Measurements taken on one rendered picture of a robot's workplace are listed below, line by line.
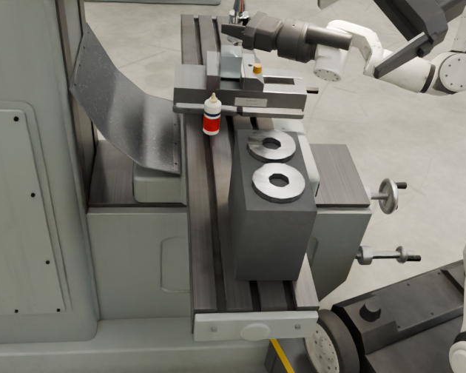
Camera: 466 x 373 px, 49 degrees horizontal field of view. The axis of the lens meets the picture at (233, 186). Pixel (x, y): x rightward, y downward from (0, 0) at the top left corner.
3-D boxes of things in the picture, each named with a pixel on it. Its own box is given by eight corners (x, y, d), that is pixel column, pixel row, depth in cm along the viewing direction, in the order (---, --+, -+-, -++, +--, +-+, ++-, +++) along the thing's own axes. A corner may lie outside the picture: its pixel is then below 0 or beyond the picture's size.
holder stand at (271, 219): (282, 199, 112) (299, 125, 99) (298, 281, 96) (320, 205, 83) (227, 198, 111) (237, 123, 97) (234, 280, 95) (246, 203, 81)
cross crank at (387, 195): (389, 196, 171) (400, 169, 163) (401, 222, 162) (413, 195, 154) (343, 196, 169) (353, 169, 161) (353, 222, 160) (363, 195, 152)
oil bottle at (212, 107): (218, 126, 130) (221, 89, 123) (219, 135, 127) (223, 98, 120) (202, 126, 130) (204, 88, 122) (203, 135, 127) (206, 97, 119)
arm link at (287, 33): (261, 0, 119) (310, 12, 117) (256, 38, 126) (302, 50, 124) (243, 21, 110) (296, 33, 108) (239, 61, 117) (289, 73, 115)
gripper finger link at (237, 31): (222, 20, 116) (248, 27, 115) (221, 33, 119) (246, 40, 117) (220, 23, 115) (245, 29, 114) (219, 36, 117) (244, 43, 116)
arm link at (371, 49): (325, 28, 118) (382, 46, 118) (314, 64, 117) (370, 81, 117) (331, 15, 112) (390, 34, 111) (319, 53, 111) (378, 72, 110)
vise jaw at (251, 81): (259, 67, 140) (260, 54, 137) (262, 92, 131) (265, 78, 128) (237, 66, 139) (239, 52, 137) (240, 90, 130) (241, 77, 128)
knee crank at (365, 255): (415, 253, 165) (421, 240, 161) (421, 268, 161) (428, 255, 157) (350, 254, 163) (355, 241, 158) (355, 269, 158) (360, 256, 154)
